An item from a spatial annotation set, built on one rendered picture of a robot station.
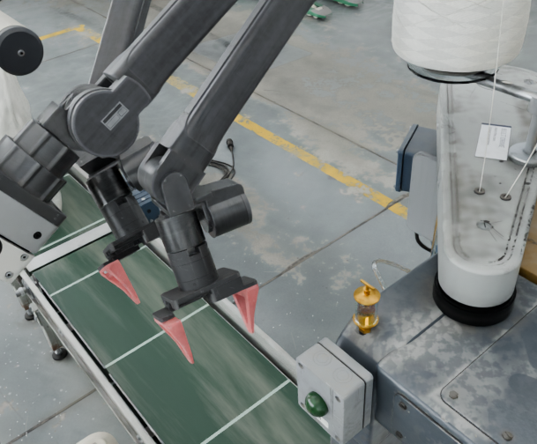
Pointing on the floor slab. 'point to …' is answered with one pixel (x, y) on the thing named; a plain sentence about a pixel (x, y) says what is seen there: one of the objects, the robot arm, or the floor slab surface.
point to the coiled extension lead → (225, 163)
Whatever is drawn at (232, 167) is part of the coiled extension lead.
